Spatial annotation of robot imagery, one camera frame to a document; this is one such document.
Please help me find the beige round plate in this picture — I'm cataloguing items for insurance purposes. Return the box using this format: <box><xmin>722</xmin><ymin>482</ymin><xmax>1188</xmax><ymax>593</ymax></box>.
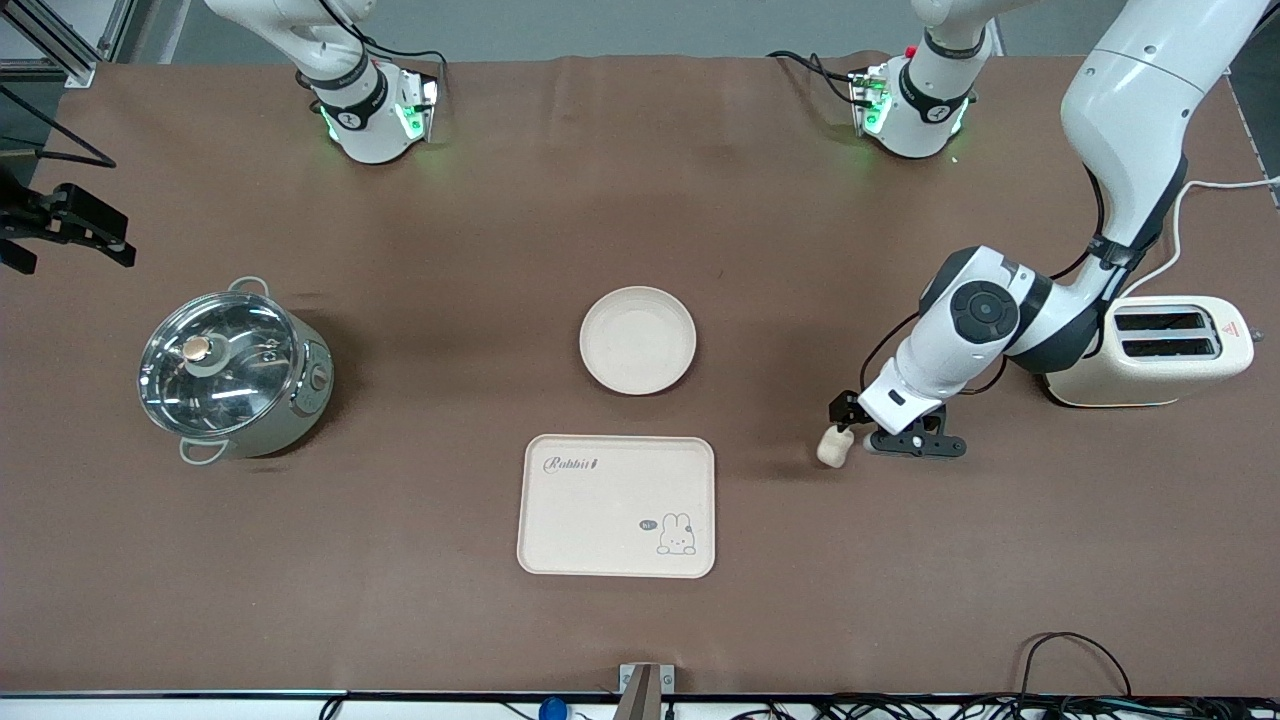
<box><xmin>579</xmin><ymin>286</ymin><xmax>698</xmax><ymax>396</ymax></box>

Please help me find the beige rabbit print tray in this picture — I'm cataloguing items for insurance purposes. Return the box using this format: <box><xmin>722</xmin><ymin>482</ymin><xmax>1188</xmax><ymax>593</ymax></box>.
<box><xmin>516</xmin><ymin>433</ymin><xmax>717</xmax><ymax>579</ymax></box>

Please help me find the glass pot lid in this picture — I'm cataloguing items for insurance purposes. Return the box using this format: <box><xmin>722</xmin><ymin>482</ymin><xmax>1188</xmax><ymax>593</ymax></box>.
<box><xmin>138</xmin><ymin>290</ymin><xmax>299</xmax><ymax>439</ymax></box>

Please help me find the white two-slot toaster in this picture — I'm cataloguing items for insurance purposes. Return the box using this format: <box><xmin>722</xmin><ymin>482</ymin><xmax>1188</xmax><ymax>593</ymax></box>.
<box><xmin>1040</xmin><ymin>295</ymin><xmax>1256</xmax><ymax>408</ymax></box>

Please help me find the silver electric cooking pot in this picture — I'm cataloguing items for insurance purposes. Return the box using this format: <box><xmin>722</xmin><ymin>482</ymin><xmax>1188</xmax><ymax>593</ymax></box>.
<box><xmin>138</xmin><ymin>277</ymin><xmax>336</xmax><ymax>467</ymax></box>

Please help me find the silver connector block with LEDs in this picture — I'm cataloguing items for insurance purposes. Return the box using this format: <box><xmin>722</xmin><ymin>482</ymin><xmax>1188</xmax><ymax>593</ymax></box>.
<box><xmin>395</xmin><ymin>68</ymin><xmax>441</xmax><ymax>141</ymax></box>
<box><xmin>850</xmin><ymin>65</ymin><xmax>891</xmax><ymax>136</ymax></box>

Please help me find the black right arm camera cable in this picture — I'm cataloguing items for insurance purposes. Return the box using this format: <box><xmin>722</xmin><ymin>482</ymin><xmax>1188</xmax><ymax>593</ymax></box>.
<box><xmin>0</xmin><ymin>83</ymin><xmax>118</xmax><ymax>171</ymax></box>

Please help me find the aluminium frame profile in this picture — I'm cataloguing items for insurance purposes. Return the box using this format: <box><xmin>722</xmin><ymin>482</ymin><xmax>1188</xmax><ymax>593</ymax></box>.
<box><xmin>0</xmin><ymin>0</ymin><xmax>136</xmax><ymax>89</ymax></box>

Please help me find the black looped cable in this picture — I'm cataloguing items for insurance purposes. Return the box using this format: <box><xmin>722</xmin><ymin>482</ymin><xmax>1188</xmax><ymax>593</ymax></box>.
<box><xmin>1018</xmin><ymin>631</ymin><xmax>1133</xmax><ymax>701</ymax></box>

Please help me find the black cable bundle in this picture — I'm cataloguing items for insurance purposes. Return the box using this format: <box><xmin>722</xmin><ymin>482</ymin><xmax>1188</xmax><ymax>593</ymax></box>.
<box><xmin>725</xmin><ymin>690</ymin><xmax>1280</xmax><ymax>720</ymax></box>

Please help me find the white toaster power cable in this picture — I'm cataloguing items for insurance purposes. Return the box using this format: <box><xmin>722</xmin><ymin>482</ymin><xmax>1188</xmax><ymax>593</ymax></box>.
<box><xmin>1120</xmin><ymin>177</ymin><xmax>1280</xmax><ymax>301</ymax></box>

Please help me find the grey metal camera bracket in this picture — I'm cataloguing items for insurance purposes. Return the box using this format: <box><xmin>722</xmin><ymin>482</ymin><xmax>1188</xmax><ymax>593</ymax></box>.
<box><xmin>618</xmin><ymin>663</ymin><xmax>676</xmax><ymax>720</ymax></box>

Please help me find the black left arm base cable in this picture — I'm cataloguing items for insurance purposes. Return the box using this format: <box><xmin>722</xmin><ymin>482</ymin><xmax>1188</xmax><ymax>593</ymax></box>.
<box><xmin>768</xmin><ymin>50</ymin><xmax>863</xmax><ymax>106</ymax></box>

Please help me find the black arm base cable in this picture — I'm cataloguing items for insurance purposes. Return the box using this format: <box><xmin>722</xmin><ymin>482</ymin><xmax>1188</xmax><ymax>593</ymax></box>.
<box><xmin>320</xmin><ymin>0</ymin><xmax>448</xmax><ymax>76</ymax></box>
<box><xmin>768</xmin><ymin>50</ymin><xmax>863</xmax><ymax>106</ymax></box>

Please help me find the black right arm base cable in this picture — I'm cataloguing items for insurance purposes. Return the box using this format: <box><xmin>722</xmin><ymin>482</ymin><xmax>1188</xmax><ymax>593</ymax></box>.
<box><xmin>320</xmin><ymin>0</ymin><xmax>448</xmax><ymax>76</ymax></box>

